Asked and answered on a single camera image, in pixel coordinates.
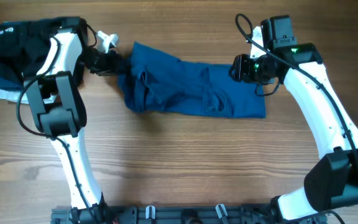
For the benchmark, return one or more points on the navy folded garment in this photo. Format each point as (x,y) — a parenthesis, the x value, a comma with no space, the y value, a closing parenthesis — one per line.
(9,85)

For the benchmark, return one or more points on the black folded garment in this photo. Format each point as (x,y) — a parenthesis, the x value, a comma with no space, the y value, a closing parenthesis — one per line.
(24,45)

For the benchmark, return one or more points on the blue polo shirt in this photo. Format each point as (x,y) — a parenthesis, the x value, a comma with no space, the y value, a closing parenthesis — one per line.
(157,81)

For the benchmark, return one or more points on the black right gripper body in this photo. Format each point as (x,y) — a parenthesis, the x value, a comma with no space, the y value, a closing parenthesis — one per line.
(238,69)

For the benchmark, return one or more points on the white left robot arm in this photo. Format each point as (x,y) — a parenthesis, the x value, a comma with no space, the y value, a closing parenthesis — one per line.
(60,115)

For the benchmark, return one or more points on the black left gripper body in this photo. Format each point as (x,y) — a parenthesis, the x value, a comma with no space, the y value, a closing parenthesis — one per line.
(111,64)

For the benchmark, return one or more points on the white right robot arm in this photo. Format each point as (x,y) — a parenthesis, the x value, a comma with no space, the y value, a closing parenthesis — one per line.
(276,57)

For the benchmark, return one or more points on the white folded garment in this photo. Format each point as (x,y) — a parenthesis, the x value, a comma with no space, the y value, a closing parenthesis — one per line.
(13,96)

